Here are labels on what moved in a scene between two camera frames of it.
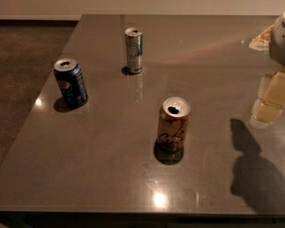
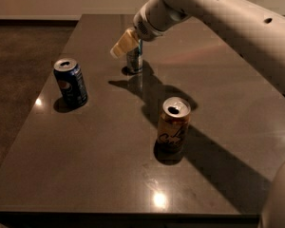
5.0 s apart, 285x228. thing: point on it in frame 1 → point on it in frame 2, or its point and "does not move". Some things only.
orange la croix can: x=173 y=123 does not move
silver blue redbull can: x=134 y=45 does not move
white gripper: x=284 y=38 → x=147 y=27
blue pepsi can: x=70 y=83 does not move
